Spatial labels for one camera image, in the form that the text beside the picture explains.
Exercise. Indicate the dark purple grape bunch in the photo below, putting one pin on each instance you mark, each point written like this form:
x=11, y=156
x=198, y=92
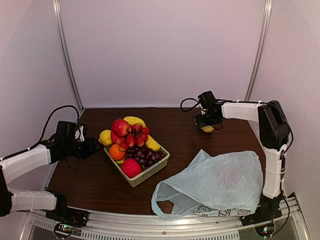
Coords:
x=146, y=157

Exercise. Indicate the large yellow lemon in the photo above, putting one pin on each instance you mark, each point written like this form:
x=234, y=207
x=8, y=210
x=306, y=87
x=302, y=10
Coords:
x=105, y=137

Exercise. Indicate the long yellow fruit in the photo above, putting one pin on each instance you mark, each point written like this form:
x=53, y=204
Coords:
x=134, y=120

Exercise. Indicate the right aluminium frame post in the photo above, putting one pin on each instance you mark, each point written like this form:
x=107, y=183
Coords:
x=263, y=36

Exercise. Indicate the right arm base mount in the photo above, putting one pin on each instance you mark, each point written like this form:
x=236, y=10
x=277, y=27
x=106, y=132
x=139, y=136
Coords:
x=263, y=218

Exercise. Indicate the red lychee bunch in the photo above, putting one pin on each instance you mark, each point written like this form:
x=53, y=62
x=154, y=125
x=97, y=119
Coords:
x=137, y=136

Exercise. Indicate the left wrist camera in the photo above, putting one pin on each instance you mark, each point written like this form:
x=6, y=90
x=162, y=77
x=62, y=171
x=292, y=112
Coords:
x=81, y=132

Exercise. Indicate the dark red fruit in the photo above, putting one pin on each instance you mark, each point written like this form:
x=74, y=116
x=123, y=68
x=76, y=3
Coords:
x=120, y=127

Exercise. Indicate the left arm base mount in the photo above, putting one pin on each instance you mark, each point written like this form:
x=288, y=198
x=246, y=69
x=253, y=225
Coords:
x=68, y=218

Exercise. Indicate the pink red round fruit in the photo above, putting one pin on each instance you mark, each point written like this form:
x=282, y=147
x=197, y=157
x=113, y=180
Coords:
x=131, y=168

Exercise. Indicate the light blue plastic bag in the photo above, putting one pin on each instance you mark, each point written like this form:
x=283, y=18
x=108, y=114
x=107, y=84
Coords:
x=226, y=185

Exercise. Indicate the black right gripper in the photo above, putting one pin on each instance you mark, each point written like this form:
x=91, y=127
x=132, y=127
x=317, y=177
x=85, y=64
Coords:
x=202, y=123

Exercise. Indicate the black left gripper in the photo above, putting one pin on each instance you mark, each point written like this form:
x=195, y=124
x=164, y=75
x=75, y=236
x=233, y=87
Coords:
x=90, y=148

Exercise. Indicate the front aluminium rail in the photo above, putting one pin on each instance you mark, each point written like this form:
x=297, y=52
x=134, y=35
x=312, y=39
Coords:
x=113, y=226

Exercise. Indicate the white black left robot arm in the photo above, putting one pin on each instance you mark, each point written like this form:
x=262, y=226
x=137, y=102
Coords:
x=69, y=140

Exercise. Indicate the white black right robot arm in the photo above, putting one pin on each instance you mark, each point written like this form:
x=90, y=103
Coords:
x=271, y=129

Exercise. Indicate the aluminium frame post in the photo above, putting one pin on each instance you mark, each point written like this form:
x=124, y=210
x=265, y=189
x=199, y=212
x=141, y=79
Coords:
x=65, y=53
x=263, y=36

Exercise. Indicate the orange fruit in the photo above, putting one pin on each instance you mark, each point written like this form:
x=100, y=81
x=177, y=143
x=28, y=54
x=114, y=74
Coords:
x=115, y=153

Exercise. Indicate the left aluminium frame post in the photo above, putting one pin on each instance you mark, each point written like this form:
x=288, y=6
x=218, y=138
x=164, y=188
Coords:
x=65, y=53

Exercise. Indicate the pale yellow wrinkled fruit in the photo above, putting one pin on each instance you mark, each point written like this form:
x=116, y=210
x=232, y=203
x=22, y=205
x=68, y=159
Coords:
x=207, y=129

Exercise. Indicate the beige perforated plastic basket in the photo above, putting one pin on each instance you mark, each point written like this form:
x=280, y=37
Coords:
x=145, y=173

